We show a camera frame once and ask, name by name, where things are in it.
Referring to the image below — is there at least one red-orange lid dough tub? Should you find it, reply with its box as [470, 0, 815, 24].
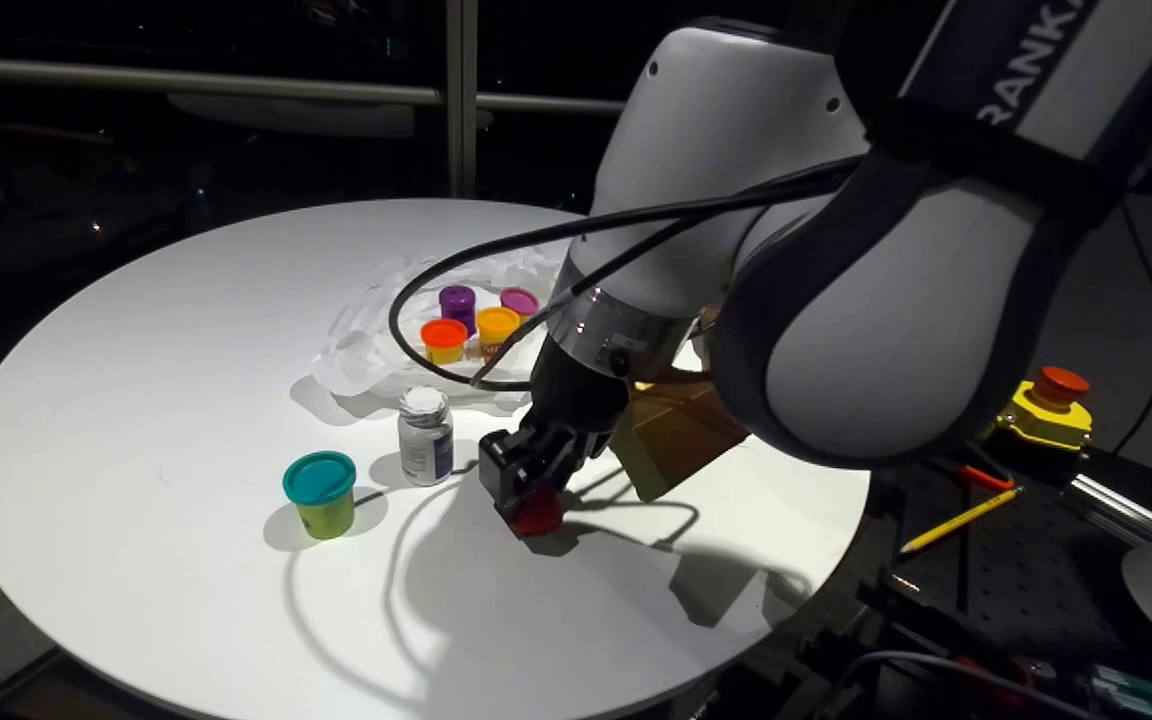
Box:
[414, 313, 477, 366]

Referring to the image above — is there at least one aluminium profile bar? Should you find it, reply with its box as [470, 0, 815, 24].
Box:
[1059, 466, 1152, 544]

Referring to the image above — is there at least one teal handled tool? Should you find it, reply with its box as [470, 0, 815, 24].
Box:
[1083, 663, 1152, 720]

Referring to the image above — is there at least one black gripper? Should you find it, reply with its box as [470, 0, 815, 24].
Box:
[470, 337, 635, 525]

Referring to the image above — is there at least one teal lid dough tub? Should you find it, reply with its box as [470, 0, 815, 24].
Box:
[279, 448, 363, 544]

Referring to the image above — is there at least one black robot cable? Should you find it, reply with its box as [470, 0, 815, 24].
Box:
[383, 157, 867, 395]

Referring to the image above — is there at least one pink lid dough tub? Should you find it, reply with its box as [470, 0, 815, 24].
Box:
[496, 282, 543, 323]

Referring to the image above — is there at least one purple dough tub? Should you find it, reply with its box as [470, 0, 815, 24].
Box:
[437, 279, 480, 337]

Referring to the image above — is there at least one yellow pencil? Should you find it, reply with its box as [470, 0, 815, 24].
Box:
[896, 480, 1027, 560]

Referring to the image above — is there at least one red toy strawberry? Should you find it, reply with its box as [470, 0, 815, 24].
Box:
[508, 482, 568, 544]

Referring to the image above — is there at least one grey window rail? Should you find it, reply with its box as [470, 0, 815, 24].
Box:
[0, 52, 630, 127]

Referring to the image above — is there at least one yellow emergency stop button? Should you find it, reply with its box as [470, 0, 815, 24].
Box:
[997, 362, 1100, 459]

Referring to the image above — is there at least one grey window post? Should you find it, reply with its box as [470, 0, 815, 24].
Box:
[440, 0, 483, 204]

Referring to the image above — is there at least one white crumpled plastic bag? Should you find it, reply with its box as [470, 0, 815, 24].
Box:
[321, 242, 581, 419]

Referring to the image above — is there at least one grey cable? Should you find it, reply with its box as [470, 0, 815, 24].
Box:
[841, 645, 1105, 720]

